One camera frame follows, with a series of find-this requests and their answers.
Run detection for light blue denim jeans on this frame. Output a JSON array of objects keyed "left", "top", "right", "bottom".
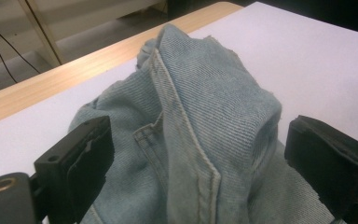
[{"left": 68, "top": 22, "right": 350, "bottom": 224}]

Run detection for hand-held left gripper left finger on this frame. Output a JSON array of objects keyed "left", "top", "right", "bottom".
[{"left": 33, "top": 115, "right": 117, "bottom": 224}]

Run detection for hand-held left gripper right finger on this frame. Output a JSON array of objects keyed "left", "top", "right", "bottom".
[{"left": 283, "top": 114, "right": 358, "bottom": 221}]

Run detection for white table mat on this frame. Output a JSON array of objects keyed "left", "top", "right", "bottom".
[{"left": 0, "top": 1, "right": 358, "bottom": 224}]

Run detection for light wooden table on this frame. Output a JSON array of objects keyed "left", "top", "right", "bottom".
[{"left": 0, "top": 1, "right": 244, "bottom": 129}]

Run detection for dark curtain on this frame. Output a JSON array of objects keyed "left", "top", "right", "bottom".
[{"left": 167, "top": 0, "right": 358, "bottom": 37}]

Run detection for black wall cable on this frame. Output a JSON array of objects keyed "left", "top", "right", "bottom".
[
  {"left": 0, "top": 23, "right": 19, "bottom": 84},
  {"left": 0, "top": 9, "right": 42, "bottom": 75}
]

